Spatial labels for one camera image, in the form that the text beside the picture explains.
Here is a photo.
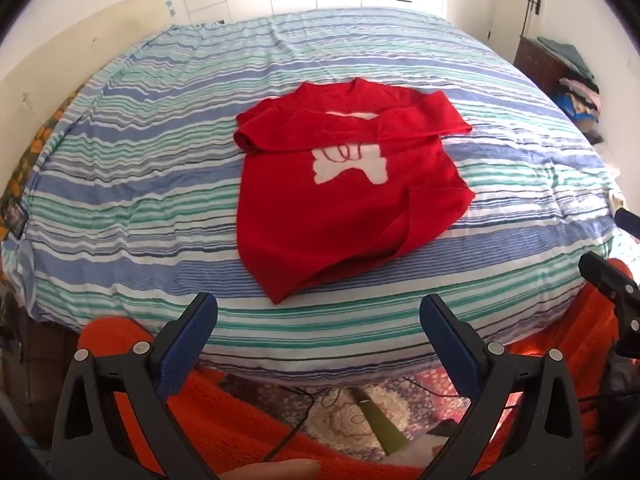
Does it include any beige headboard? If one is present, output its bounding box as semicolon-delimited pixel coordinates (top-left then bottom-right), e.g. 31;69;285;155
0;0;176;201

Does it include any striped bed cover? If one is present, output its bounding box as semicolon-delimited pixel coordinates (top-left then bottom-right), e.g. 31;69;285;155
10;7;631;386

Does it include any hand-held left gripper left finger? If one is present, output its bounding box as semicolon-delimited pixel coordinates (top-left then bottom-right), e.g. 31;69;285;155
50;291;221;480

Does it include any dark wooden cabinet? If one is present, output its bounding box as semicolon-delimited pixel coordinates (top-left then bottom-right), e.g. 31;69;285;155
514;35;571;98

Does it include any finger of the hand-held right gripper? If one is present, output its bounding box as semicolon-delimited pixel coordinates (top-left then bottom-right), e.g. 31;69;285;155
614;207;640;238
578;251;640;306

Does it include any black floor cable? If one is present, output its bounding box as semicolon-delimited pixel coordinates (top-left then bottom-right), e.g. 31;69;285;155
260;380;351;463

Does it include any red knit sweater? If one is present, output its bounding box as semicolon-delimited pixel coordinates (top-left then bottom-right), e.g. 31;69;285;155
234;77;475;306

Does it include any person's orange fleece garment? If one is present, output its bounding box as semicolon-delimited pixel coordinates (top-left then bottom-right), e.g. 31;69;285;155
75;255;640;480

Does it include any orange floral cloth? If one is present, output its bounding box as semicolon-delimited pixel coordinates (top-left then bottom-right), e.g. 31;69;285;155
0;90;86;241

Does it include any yellow-green flat object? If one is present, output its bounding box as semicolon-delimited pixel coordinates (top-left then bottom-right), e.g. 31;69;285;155
350;385;411;458

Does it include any person's left hand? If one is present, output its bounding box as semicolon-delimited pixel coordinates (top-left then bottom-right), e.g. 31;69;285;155
219;459;322;480

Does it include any pile of clothes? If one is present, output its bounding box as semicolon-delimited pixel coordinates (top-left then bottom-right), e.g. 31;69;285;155
535;35;608;143

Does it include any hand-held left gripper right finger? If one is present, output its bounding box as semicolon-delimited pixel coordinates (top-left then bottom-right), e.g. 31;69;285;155
419;294;587;480

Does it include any patterned rug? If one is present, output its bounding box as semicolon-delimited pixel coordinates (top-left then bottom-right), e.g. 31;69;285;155
215;367;481;461

